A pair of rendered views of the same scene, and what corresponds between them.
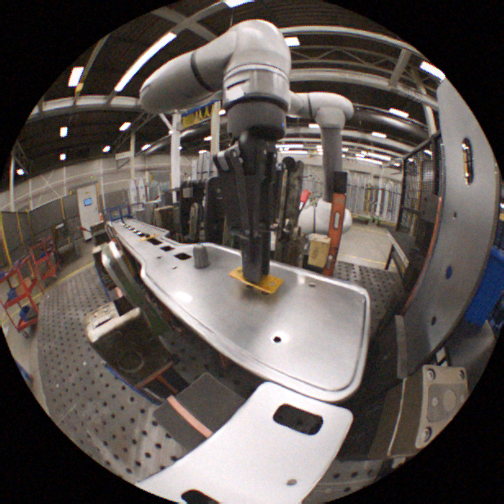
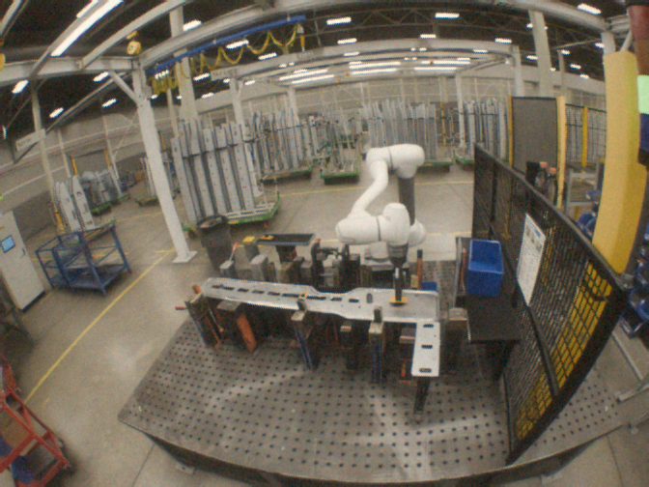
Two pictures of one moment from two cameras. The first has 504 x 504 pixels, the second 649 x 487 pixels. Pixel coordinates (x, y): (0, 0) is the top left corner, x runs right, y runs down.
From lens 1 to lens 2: 1.11 m
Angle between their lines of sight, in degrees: 12
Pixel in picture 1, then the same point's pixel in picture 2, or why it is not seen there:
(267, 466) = (428, 334)
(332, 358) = (429, 313)
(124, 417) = (355, 408)
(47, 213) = not seen: outside the picture
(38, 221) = not seen: outside the picture
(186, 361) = (361, 359)
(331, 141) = (407, 186)
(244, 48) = (400, 239)
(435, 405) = (452, 313)
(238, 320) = (401, 313)
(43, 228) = not seen: outside the picture
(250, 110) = (401, 260)
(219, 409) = (411, 332)
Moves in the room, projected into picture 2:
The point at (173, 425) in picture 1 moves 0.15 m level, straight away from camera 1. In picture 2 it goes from (407, 340) to (373, 355)
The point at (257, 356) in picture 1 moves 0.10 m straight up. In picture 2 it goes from (412, 318) to (412, 300)
